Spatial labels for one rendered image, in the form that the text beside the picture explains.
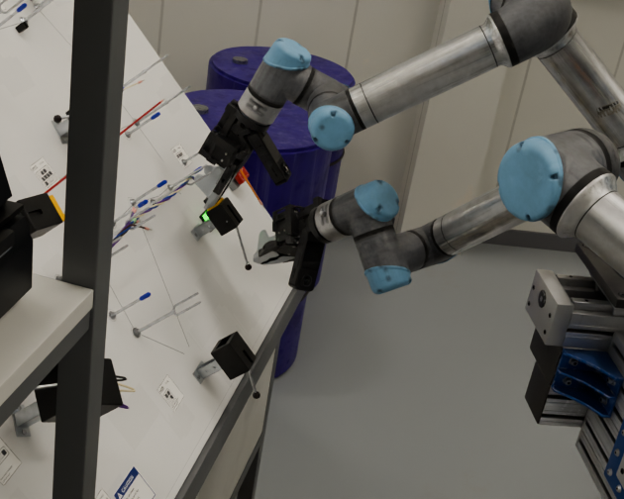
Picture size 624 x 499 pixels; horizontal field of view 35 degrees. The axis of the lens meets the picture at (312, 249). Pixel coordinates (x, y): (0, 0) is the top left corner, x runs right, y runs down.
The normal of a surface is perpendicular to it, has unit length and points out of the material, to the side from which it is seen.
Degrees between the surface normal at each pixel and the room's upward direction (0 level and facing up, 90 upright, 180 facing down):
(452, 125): 90
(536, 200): 88
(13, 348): 0
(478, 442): 0
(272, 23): 90
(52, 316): 0
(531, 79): 90
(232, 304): 46
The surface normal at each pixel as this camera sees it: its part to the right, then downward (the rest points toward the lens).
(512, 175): -0.80, 0.11
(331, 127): 0.03, 0.45
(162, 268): 0.80, -0.44
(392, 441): 0.15, -0.88
